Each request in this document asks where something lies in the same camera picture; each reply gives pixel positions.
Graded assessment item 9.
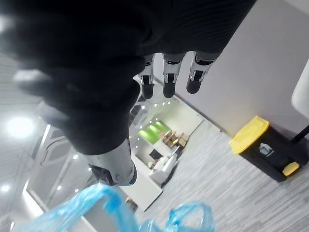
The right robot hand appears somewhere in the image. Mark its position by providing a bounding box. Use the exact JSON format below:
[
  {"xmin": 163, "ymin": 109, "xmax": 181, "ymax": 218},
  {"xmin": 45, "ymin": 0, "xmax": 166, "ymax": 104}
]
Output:
[{"xmin": 0, "ymin": 0, "xmax": 258, "ymax": 187}]

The blue plastic rubbish bag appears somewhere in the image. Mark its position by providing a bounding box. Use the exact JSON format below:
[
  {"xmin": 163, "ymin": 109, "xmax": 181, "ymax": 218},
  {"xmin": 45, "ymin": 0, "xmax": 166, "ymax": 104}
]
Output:
[{"xmin": 14, "ymin": 183, "xmax": 216, "ymax": 232}]

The black trash can yellow lid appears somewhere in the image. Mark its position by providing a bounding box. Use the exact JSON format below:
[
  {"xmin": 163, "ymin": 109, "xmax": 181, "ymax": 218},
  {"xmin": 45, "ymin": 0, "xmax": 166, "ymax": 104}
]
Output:
[{"xmin": 228, "ymin": 115, "xmax": 309, "ymax": 183}]

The wooden shelf with boxes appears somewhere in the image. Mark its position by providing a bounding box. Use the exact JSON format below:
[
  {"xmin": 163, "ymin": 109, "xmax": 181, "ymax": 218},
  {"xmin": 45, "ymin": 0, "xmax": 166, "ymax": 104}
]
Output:
[{"xmin": 162, "ymin": 130, "xmax": 189, "ymax": 148}]

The white partition counter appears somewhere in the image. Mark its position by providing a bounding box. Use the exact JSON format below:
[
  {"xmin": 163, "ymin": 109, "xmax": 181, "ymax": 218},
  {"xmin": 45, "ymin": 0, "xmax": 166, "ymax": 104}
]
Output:
[{"xmin": 118, "ymin": 154, "xmax": 164, "ymax": 213}]

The black lamp pole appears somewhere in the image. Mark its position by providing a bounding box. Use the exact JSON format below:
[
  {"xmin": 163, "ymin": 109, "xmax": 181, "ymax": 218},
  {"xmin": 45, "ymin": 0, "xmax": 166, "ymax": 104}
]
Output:
[{"xmin": 292, "ymin": 120, "xmax": 309, "ymax": 144}]

